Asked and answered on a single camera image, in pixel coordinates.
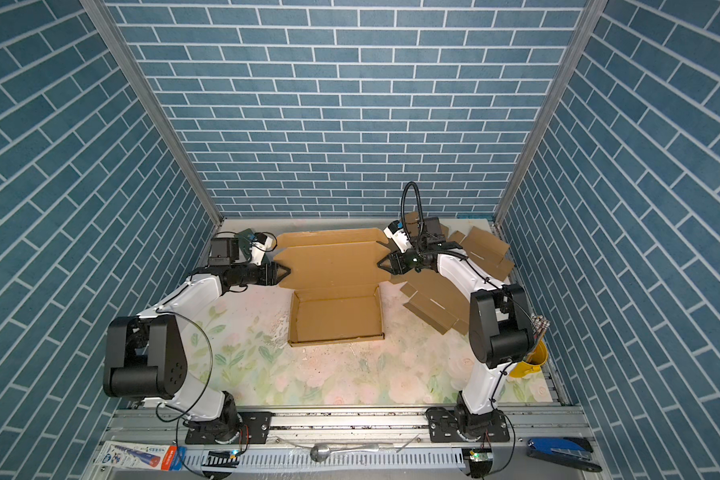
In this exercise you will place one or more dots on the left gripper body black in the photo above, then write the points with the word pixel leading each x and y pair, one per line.
pixel 248 273

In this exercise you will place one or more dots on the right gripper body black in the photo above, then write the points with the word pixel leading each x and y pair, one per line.
pixel 412 259

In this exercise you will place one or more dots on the cardboard box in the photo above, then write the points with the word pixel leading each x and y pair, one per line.
pixel 440 294
pixel 335 279

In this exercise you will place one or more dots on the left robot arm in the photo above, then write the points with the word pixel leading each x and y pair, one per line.
pixel 145 355

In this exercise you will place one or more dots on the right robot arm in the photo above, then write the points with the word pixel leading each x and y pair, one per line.
pixel 500 335

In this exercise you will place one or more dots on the green sponge block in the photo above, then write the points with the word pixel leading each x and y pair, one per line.
pixel 246 237

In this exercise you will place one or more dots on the yellow pencil cup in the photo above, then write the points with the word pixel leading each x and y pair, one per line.
pixel 537 357

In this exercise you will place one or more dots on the metal spoon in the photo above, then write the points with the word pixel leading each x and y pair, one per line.
pixel 321 452

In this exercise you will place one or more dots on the white printed package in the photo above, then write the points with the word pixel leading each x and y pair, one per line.
pixel 137 456

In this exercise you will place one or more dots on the blue black pliers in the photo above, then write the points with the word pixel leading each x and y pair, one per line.
pixel 571 452

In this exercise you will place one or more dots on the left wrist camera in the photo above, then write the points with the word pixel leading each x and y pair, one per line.
pixel 262 243

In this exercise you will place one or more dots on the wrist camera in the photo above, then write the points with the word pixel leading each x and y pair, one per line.
pixel 397 236
pixel 262 243

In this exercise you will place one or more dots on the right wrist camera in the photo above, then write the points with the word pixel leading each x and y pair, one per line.
pixel 397 236

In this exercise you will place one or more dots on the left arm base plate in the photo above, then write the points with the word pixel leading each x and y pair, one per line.
pixel 243 428

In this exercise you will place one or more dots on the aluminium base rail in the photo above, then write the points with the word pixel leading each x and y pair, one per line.
pixel 342 424

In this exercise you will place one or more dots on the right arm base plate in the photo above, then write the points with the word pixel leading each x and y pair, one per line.
pixel 451 426

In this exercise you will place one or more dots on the white slotted cable duct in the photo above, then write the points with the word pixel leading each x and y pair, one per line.
pixel 298 461

